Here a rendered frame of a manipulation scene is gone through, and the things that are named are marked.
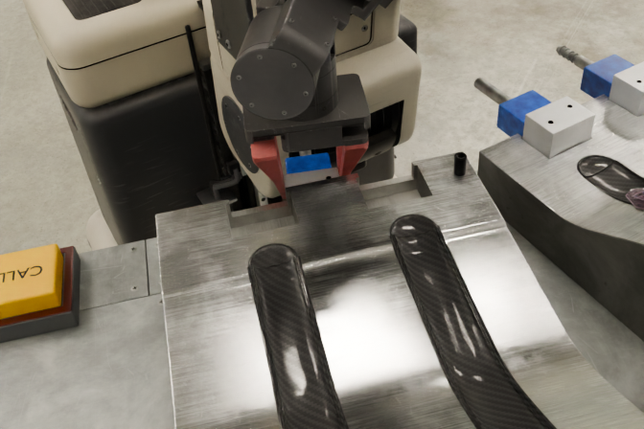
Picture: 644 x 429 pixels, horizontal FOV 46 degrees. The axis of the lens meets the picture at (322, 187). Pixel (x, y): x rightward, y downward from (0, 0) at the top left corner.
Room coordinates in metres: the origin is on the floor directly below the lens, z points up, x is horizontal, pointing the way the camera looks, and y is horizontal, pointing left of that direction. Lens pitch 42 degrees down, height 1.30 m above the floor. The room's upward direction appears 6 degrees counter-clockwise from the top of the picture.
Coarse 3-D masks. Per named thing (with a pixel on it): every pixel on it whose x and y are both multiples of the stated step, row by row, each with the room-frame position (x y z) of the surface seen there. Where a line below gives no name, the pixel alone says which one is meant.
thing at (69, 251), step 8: (64, 248) 0.49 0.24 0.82; (72, 248) 0.49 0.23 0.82; (72, 256) 0.48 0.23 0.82; (72, 264) 0.47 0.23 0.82; (64, 272) 0.46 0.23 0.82; (72, 272) 0.46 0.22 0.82; (64, 280) 0.45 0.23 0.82; (72, 280) 0.45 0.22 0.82; (64, 288) 0.44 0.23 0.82; (64, 296) 0.43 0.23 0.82; (64, 304) 0.42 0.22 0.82; (40, 312) 0.41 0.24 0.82; (48, 312) 0.41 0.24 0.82; (56, 312) 0.41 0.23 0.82; (64, 312) 0.41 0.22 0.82; (0, 320) 0.41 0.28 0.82; (8, 320) 0.41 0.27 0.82; (16, 320) 0.41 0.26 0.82; (24, 320) 0.41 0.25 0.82
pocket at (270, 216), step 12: (288, 192) 0.46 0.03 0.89; (228, 204) 0.45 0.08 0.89; (276, 204) 0.46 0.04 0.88; (288, 204) 0.46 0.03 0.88; (228, 216) 0.45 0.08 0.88; (240, 216) 0.45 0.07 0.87; (252, 216) 0.45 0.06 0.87; (264, 216) 0.45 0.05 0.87; (276, 216) 0.45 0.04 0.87; (288, 216) 0.46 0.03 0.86; (240, 228) 0.45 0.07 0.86; (252, 228) 0.45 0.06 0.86; (264, 228) 0.44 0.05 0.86; (276, 228) 0.44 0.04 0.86
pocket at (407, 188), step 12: (384, 180) 0.48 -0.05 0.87; (396, 180) 0.47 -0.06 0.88; (408, 180) 0.47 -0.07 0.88; (420, 180) 0.47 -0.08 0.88; (372, 192) 0.47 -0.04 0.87; (384, 192) 0.47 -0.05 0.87; (396, 192) 0.47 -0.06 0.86; (408, 192) 0.47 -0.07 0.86; (420, 192) 0.47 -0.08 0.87; (372, 204) 0.46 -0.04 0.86; (384, 204) 0.46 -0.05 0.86
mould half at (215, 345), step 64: (320, 192) 0.45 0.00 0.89; (448, 192) 0.44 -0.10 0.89; (192, 256) 0.40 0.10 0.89; (320, 256) 0.38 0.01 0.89; (384, 256) 0.38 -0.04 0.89; (512, 256) 0.37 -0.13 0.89; (192, 320) 0.34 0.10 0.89; (256, 320) 0.33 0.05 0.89; (320, 320) 0.33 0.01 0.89; (384, 320) 0.32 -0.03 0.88; (512, 320) 0.31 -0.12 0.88; (192, 384) 0.29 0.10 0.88; (256, 384) 0.28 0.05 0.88; (384, 384) 0.27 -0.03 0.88; (448, 384) 0.27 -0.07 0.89; (576, 384) 0.25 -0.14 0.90
